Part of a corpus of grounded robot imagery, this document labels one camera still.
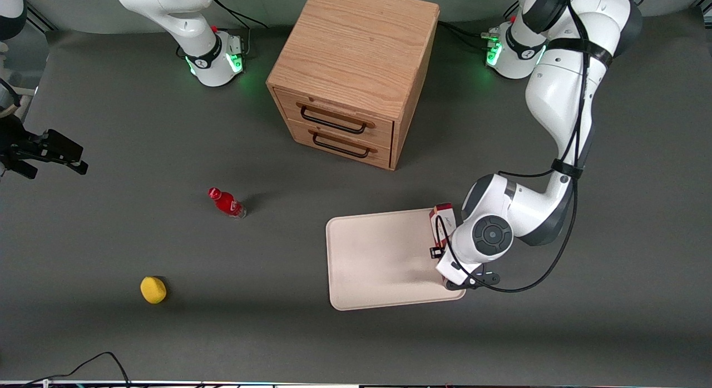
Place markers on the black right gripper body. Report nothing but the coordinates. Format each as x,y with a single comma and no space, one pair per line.
15,144

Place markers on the red plaid cookie box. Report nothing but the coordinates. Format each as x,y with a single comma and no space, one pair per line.
443,224

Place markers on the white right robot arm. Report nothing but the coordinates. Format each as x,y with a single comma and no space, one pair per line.
189,26

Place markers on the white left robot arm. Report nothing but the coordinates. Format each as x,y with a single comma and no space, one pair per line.
562,88

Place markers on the cream white plastic tray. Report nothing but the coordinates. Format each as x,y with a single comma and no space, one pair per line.
384,260

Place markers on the wooden drawer front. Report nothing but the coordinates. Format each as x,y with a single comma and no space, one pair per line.
342,146
334,118

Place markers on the yellow lemon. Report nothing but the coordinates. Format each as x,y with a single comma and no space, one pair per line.
153,289

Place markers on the red plastic soda bottle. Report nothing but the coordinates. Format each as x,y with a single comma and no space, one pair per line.
226,202

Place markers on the wooden two-drawer cabinet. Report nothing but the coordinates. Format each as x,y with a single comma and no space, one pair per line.
356,49

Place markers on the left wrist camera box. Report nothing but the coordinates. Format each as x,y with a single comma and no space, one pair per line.
483,278

